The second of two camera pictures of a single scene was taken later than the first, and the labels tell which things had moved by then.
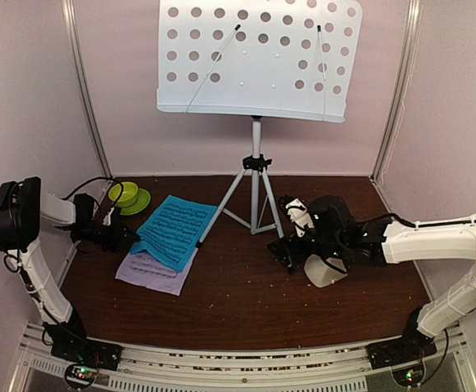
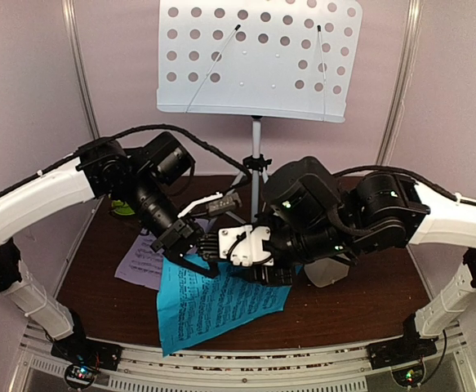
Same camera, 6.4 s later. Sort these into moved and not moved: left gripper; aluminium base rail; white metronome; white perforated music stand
Moved: left gripper
Not moved: white perforated music stand; aluminium base rail; white metronome
